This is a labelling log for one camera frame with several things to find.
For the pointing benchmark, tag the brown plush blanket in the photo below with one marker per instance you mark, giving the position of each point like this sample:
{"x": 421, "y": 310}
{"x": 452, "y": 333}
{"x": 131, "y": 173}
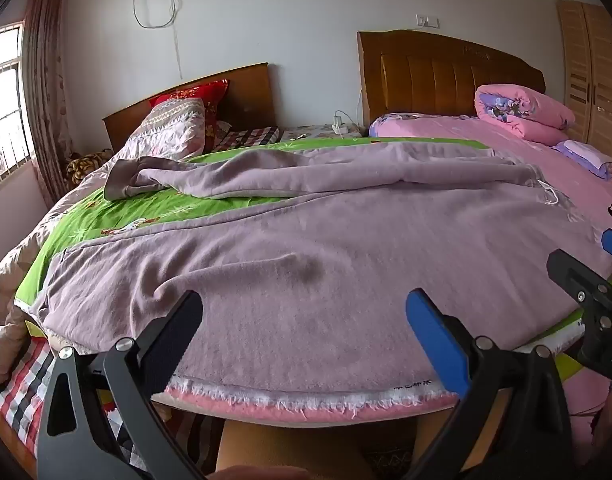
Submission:
{"x": 86, "y": 165}

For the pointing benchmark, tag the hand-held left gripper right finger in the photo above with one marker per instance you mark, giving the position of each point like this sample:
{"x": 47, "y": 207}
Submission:
{"x": 436, "y": 340}

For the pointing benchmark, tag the green cartoon printed blanket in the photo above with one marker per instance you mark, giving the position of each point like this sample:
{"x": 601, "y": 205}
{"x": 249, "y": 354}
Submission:
{"x": 86, "y": 225}

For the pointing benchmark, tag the light wooden wardrobe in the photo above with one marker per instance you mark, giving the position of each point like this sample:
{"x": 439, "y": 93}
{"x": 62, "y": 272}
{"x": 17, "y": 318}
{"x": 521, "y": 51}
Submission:
{"x": 591, "y": 60}

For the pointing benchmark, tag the mauve fleece pants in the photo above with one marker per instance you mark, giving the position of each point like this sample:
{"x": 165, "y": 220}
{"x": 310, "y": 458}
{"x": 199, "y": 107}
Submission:
{"x": 311, "y": 260}

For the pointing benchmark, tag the small wooden headboard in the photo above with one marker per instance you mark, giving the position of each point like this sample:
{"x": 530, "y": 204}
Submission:
{"x": 246, "y": 95}

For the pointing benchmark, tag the pale pink patterned quilt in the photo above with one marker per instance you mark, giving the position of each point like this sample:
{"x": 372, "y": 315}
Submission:
{"x": 171, "y": 125}

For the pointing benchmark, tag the large padded wooden headboard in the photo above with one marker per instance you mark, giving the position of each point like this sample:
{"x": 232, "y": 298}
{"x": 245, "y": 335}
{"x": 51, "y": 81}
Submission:
{"x": 426, "y": 75}

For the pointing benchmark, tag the white power strip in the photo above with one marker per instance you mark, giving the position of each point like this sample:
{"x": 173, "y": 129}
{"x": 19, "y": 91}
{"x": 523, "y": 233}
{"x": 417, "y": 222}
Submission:
{"x": 338, "y": 122}

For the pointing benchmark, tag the pink fringed cloth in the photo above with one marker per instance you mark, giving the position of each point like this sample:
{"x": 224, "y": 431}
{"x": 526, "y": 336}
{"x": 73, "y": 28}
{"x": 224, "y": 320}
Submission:
{"x": 286, "y": 407}

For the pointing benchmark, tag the purple white folded cloth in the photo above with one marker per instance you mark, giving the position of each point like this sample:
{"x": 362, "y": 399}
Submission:
{"x": 581, "y": 152}

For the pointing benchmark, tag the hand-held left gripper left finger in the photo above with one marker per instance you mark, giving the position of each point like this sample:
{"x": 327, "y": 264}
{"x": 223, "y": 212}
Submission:
{"x": 178, "y": 327}

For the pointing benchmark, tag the red black checkered sheet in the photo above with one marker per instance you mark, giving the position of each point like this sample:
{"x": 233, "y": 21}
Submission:
{"x": 16, "y": 390}

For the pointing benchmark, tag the pink floral curtain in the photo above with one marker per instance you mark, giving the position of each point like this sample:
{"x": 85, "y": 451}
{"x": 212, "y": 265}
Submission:
{"x": 46, "y": 85}

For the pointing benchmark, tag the pink bed sheet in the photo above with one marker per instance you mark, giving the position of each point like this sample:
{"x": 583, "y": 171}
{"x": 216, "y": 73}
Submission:
{"x": 461, "y": 127}

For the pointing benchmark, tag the nightstand with floral cloth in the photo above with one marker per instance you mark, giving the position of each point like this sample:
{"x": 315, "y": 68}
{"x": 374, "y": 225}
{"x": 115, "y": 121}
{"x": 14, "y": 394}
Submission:
{"x": 311, "y": 132}

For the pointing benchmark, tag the red embroidered pillow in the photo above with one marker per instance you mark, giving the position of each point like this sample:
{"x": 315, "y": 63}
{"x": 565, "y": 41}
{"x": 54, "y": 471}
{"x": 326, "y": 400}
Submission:
{"x": 201, "y": 92}

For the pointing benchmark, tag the barred window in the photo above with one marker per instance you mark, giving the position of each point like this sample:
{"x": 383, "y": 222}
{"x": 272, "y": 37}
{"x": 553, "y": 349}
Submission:
{"x": 6, "y": 90}

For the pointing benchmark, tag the folded pink quilt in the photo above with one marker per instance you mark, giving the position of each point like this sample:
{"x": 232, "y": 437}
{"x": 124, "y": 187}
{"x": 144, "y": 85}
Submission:
{"x": 536, "y": 110}

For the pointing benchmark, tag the white wall socket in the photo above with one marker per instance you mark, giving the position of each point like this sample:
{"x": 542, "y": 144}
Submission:
{"x": 428, "y": 21}

